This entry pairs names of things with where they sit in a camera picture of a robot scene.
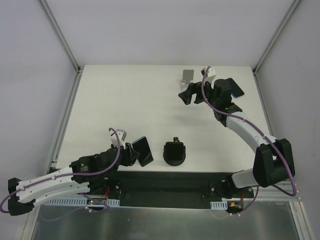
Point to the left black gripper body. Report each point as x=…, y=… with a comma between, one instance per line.
x=129, y=155

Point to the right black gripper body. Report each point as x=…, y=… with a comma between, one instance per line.
x=198, y=92

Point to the silver metal phone stand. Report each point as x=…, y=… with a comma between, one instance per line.
x=187, y=78

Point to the blue edged black phone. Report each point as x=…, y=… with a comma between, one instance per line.
x=236, y=91

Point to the teal edged black phone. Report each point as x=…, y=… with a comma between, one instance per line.
x=141, y=146

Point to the black round base phone stand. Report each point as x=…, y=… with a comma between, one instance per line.
x=175, y=163

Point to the black folding phone stand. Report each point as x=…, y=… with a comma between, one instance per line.
x=145, y=161

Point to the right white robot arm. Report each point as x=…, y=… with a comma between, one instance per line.
x=273, y=160

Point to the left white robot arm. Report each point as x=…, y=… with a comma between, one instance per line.
x=85, y=175

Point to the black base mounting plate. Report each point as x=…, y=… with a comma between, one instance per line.
x=151, y=189

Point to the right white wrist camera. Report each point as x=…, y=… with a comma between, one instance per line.
x=208, y=74

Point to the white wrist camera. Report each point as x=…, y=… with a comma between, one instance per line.
x=208, y=74
x=117, y=137

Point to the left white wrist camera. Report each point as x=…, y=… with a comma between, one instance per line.
x=117, y=137

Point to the left white cable duct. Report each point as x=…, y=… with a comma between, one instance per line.
x=81, y=202

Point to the white cable duct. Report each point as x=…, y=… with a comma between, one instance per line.
x=81, y=202
x=219, y=205

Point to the right white cable duct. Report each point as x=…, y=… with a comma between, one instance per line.
x=219, y=205

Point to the right aluminium frame post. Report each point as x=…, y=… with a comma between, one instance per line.
x=276, y=35

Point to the aluminium frame post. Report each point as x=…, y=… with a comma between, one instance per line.
x=59, y=34
x=276, y=35

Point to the left aluminium frame post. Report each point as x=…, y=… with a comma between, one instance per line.
x=59, y=34

